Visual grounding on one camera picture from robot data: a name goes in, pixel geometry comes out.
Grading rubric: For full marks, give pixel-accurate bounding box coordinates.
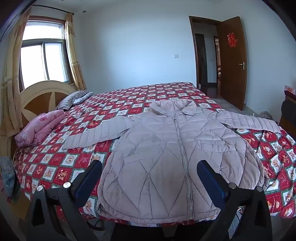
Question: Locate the window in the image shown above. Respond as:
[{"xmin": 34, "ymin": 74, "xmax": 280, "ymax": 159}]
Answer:
[{"xmin": 18, "ymin": 20, "xmax": 70, "ymax": 92}]

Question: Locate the cream and wood headboard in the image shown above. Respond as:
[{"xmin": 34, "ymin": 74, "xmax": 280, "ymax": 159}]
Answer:
[{"xmin": 0, "ymin": 80, "xmax": 77, "ymax": 160}]

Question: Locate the pink folded blanket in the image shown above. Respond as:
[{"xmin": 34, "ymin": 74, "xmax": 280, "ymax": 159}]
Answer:
[{"xmin": 14, "ymin": 110, "xmax": 66, "ymax": 147}]

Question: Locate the dark wooden cabinet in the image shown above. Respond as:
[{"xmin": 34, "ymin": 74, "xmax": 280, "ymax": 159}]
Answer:
[{"xmin": 279, "ymin": 90, "xmax": 296, "ymax": 137}]

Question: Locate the red checkered printed bedspread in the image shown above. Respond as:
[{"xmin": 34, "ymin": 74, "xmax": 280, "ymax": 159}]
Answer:
[{"xmin": 13, "ymin": 82, "xmax": 296, "ymax": 227}]

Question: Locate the brown door frame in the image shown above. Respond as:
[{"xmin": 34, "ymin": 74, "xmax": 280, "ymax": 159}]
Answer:
[{"xmin": 189, "ymin": 16, "xmax": 223, "ymax": 90}]

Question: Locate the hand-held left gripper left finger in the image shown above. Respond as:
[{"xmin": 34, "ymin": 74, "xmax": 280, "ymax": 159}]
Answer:
[{"xmin": 25, "ymin": 160, "xmax": 103, "ymax": 241}]

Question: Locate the striped grey pillow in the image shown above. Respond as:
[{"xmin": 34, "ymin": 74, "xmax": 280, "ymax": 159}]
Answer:
[{"xmin": 56, "ymin": 91, "xmax": 94, "ymax": 111}]

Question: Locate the brown wooden door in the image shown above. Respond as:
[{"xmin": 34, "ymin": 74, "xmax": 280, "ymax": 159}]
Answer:
[{"xmin": 217, "ymin": 16, "xmax": 247, "ymax": 111}]

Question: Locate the dark curtain rod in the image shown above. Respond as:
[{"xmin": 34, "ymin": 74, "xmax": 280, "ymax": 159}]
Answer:
[{"xmin": 32, "ymin": 5, "xmax": 75, "ymax": 15}]

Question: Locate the blue patterned bag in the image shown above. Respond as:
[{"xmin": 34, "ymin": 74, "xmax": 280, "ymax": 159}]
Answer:
[{"xmin": 0, "ymin": 156, "xmax": 16, "ymax": 200}]

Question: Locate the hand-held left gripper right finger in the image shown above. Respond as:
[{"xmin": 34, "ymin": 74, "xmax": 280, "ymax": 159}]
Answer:
[{"xmin": 196, "ymin": 160, "xmax": 273, "ymax": 241}]

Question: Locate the pale pink quilted down jacket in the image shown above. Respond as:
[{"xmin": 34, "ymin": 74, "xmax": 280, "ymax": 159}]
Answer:
[{"xmin": 61, "ymin": 99, "xmax": 282, "ymax": 220}]

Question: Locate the red paper door decoration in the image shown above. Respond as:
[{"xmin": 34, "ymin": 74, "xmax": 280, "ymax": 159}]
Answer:
[{"xmin": 227, "ymin": 33, "xmax": 238, "ymax": 48}]

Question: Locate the yellow floral curtain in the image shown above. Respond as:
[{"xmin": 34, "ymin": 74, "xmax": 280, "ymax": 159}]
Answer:
[
  {"xmin": 0, "ymin": 9, "xmax": 32, "ymax": 136},
  {"xmin": 64, "ymin": 13, "xmax": 87, "ymax": 91}
]

